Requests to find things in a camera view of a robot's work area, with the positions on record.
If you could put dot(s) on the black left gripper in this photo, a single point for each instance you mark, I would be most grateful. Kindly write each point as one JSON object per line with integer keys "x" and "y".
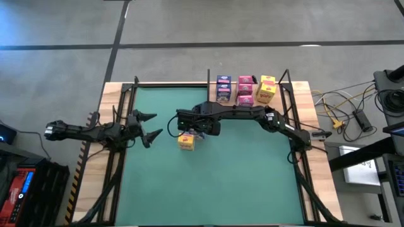
{"x": 134, "y": 126}

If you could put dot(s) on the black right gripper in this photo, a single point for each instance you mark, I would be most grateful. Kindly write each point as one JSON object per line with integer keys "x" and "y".
{"x": 203, "y": 121}

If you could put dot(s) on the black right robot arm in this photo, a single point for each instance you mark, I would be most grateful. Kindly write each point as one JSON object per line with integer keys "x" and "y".
{"x": 246, "y": 112}

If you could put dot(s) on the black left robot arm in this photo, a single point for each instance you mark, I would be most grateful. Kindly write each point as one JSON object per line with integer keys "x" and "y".
{"x": 79, "y": 132}

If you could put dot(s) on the black-edged shelf end panel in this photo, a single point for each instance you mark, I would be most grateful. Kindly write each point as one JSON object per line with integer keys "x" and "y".
{"x": 208, "y": 85}

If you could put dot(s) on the wooden shelf board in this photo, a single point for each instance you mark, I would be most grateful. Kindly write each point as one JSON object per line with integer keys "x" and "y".
{"x": 274, "y": 105}

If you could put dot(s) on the yellow black hazard tape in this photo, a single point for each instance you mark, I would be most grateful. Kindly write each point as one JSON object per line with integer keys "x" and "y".
{"x": 75, "y": 183}

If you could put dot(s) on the black crate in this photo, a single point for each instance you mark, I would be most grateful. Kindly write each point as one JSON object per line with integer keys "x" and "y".
{"x": 50, "y": 189}

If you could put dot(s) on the yellow connector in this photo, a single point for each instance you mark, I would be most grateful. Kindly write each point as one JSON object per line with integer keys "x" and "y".
{"x": 337, "y": 124}

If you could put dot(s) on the black device with blue light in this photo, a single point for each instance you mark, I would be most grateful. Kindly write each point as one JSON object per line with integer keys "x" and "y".
{"x": 8, "y": 135}

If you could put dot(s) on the black beam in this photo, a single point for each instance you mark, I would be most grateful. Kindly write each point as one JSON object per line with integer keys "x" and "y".
{"x": 360, "y": 155}

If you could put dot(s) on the white paper sheet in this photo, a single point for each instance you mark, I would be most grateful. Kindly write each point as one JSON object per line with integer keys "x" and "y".
{"x": 360, "y": 173}

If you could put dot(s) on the red and black power unit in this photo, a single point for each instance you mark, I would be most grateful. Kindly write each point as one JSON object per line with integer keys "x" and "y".
{"x": 14, "y": 195}

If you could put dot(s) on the black cylinder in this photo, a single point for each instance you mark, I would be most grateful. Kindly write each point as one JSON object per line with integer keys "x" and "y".
{"x": 396, "y": 73}

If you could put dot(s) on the black keyboard with blue light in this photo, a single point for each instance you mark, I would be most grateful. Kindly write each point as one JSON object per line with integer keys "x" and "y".
{"x": 398, "y": 176}

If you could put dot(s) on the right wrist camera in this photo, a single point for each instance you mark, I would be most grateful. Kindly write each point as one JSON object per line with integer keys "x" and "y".
{"x": 184, "y": 121}

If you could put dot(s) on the black aluminium table frame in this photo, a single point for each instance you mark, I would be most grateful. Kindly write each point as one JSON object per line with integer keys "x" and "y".
{"x": 173, "y": 84}

